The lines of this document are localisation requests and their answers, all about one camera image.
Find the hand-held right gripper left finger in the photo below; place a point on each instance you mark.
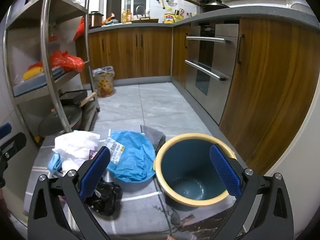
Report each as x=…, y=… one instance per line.
x=95, y=172

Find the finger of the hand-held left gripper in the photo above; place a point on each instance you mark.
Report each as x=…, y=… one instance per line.
x=15, y=142
x=5, y=130

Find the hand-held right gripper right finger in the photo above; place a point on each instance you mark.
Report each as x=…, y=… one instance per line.
x=225, y=170

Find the black plastic bag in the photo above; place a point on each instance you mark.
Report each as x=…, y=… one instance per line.
x=105, y=197

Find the clear packet with white label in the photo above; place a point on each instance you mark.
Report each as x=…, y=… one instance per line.
x=115, y=152

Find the white plastic bag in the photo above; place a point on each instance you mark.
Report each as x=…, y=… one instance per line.
x=75, y=142
x=63, y=33

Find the blue bin with yellow rim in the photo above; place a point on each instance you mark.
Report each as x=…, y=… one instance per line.
x=190, y=160

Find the blue plastic bag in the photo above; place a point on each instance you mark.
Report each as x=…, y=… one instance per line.
x=132, y=155

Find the light blue plastic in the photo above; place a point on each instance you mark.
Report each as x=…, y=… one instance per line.
x=54, y=163

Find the small yellow object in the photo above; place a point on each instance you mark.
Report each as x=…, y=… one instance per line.
x=37, y=139

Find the grey pot lid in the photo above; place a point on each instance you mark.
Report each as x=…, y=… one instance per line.
x=55, y=125

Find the blue grey tray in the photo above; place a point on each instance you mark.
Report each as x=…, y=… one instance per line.
x=37, y=83

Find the grey checked mat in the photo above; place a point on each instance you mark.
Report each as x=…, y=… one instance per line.
x=140, y=212

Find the yellow packet on rack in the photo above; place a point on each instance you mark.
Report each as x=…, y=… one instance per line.
x=32, y=73

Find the grey cloth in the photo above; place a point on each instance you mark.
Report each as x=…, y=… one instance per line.
x=156, y=136

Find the metal shelf rack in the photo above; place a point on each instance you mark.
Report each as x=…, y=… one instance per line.
x=46, y=55

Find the stainless steel built-in oven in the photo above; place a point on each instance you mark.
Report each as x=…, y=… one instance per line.
x=225, y=62

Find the hanging red plastic bag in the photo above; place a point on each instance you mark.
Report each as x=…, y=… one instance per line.
x=80, y=28

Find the brown rice cooker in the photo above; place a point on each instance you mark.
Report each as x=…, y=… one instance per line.
x=95, y=20

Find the yellow food packet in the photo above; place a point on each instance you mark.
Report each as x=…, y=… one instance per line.
x=178, y=18

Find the grey kitchen countertop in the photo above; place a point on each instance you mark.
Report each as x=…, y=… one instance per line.
x=250, y=13

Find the cooking oil bottle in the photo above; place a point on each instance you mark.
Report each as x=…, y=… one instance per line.
x=127, y=16

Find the wooden sink tray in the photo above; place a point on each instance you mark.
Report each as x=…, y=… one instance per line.
x=145, y=20

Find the black wok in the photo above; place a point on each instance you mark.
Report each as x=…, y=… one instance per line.
x=212, y=5

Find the metal faucet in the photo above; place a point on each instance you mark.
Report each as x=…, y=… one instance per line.
x=140, y=8

